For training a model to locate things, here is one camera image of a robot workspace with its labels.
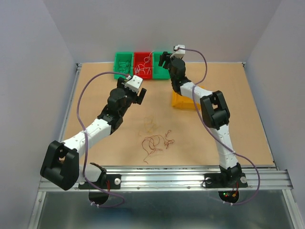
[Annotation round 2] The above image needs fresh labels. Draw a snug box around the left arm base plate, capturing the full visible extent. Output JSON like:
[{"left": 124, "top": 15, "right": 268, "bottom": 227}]
[{"left": 78, "top": 174, "right": 122, "bottom": 190}]

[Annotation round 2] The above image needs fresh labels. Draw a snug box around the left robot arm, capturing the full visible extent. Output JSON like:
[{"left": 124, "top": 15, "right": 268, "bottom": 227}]
[{"left": 40, "top": 75, "right": 146, "bottom": 190}]

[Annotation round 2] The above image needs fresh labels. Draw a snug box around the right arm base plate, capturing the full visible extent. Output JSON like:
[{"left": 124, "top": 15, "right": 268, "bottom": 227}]
[{"left": 202, "top": 173, "right": 248, "bottom": 189}]

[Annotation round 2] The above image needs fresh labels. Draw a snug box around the yellow plastic bin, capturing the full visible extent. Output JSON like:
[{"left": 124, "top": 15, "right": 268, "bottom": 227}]
[{"left": 171, "top": 83, "right": 203, "bottom": 110}]

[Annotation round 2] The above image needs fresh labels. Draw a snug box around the dark brown wire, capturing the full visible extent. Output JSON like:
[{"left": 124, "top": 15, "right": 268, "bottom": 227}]
[{"left": 116, "top": 56, "right": 132, "bottom": 75}]

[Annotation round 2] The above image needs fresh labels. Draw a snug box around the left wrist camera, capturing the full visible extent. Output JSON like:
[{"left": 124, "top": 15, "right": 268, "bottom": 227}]
[{"left": 124, "top": 75, "right": 143, "bottom": 93}]

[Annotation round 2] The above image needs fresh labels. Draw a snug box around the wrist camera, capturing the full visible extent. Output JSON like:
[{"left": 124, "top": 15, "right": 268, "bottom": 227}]
[
  {"left": 124, "top": 75, "right": 143, "bottom": 93},
  {"left": 170, "top": 44, "right": 186, "bottom": 60}
]

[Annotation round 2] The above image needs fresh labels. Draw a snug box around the red wire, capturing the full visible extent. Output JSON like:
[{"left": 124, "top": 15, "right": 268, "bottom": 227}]
[
  {"left": 163, "top": 129, "right": 175, "bottom": 149},
  {"left": 141, "top": 135, "right": 164, "bottom": 165}
]

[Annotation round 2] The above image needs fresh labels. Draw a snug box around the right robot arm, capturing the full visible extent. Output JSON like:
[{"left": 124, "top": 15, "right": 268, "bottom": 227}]
[{"left": 158, "top": 51, "right": 242, "bottom": 188}]

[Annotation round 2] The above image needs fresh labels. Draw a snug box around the left green plastic bin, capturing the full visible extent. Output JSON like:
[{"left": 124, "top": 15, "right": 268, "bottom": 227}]
[{"left": 113, "top": 52, "right": 134, "bottom": 75}]

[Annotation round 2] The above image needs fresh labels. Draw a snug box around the white wire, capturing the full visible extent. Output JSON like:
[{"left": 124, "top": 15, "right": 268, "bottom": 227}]
[
  {"left": 135, "top": 51, "right": 155, "bottom": 72},
  {"left": 134, "top": 65, "right": 153, "bottom": 76}
]

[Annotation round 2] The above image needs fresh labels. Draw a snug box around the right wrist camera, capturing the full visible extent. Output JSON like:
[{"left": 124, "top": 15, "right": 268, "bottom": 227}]
[{"left": 170, "top": 44, "right": 186, "bottom": 60}]

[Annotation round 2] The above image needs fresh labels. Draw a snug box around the right green plastic bin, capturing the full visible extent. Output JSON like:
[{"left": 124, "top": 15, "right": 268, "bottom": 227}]
[{"left": 152, "top": 52, "right": 170, "bottom": 80}]

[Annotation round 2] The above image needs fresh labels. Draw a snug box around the red plastic bin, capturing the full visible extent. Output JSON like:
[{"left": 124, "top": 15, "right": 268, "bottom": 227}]
[{"left": 133, "top": 52, "right": 153, "bottom": 80}]

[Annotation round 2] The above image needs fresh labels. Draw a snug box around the green plastic bin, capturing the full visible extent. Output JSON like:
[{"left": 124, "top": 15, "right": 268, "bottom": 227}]
[
  {"left": 113, "top": 52, "right": 134, "bottom": 75},
  {"left": 152, "top": 52, "right": 170, "bottom": 80}
]

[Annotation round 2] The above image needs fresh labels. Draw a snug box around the aluminium rail frame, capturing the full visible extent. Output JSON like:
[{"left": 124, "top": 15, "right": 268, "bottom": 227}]
[{"left": 26, "top": 62, "right": 305, "bottom": 229}]

